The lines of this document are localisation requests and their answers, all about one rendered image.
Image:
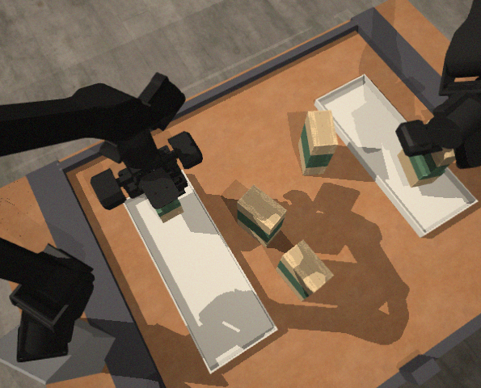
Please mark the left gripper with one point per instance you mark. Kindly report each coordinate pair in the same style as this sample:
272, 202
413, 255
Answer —
107, 187

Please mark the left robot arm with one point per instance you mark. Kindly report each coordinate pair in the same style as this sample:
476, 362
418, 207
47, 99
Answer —
96, 111

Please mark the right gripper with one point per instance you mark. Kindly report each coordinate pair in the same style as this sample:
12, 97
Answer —
414, 139

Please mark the tan and green rectangular block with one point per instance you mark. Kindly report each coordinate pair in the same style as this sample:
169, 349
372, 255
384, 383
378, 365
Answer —
303, 271
174, 208
259, 215
421, 170
318, 142

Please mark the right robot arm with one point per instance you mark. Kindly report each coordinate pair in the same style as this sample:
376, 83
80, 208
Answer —
456, 120

